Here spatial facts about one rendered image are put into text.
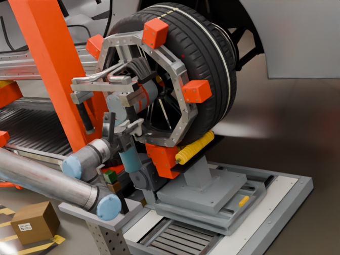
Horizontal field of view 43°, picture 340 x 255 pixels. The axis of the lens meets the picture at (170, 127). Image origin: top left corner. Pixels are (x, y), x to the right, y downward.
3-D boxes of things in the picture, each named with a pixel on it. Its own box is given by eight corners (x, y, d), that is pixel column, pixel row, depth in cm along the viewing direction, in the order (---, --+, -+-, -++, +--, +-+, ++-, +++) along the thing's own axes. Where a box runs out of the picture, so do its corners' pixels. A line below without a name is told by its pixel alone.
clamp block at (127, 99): (145, 97, 171) (141, 85, 169) (130, 107, 166) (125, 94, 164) (137, 96, 175) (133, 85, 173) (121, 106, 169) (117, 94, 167)
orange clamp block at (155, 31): (165, 43, 179) (169, 25, 173) (153, 50, 174) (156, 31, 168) (153, 35, 181) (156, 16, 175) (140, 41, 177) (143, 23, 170)
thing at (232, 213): (267, 195, 228) (263, 180, 225) (229, 238, 206) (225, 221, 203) (195, 180, 263) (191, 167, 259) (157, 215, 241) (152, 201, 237)
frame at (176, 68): (208, 144, 190) (174, 26, 169) (199, 152, 186) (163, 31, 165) (128, 134, 228) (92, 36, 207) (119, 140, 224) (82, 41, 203)
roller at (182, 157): (218, 137, 216) (216, 127, 213) (182, 168, 198) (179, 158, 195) (209, 136, 220) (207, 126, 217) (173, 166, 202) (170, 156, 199)
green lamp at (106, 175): (118, 178, 177) (115, 170, 175) (111, 183, 175) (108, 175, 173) (112, 176, 180) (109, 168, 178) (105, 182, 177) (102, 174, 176)
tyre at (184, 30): (142, 107, 251) (239, 140, 213) (113, 125, 237) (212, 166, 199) (125, -7, 215) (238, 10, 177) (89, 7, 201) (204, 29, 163)
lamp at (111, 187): (122, 188, 179) (119, 180, 177) (115, 194, 176) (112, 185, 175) (116, 186, 182) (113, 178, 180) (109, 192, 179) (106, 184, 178)
